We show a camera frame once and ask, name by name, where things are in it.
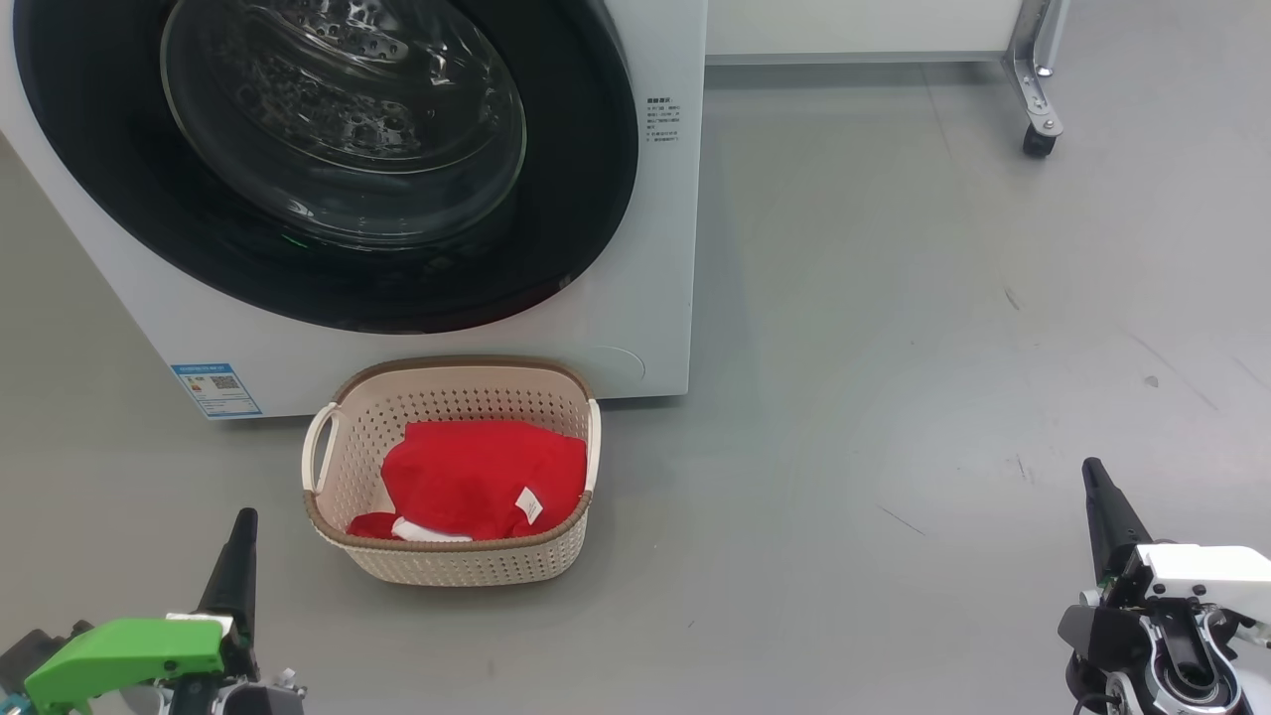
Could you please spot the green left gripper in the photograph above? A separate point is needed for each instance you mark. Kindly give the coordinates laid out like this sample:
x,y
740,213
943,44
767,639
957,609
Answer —
x,y
129,650

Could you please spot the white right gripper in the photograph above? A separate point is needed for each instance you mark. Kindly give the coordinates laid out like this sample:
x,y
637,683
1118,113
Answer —
x,y
1211,576

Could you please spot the red garment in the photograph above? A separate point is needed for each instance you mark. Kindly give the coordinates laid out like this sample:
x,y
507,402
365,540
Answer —
x,y
467,477

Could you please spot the black round glass washer door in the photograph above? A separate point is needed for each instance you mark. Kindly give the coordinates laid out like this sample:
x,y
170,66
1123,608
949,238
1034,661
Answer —
x,y
556,228

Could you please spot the cream perforated laundry basket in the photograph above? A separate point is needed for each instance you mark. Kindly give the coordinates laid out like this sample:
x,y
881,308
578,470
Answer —
x,y
467,566

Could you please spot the white front-load washing machine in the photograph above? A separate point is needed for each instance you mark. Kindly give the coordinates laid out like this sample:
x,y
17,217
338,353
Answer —
x,y
635,298

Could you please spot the black cylindrical right gripper motor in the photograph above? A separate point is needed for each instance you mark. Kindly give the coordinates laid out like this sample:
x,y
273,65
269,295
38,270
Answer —
x,y
1092,636

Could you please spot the blue energy label sticker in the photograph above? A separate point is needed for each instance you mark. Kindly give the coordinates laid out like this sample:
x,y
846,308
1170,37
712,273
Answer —
x,y
216,389

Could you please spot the metal wheeled stand leg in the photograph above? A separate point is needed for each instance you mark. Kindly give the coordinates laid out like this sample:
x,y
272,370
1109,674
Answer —
x,y
854,25

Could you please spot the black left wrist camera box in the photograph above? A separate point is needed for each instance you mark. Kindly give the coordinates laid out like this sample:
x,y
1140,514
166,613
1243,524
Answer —
x,y
30,655

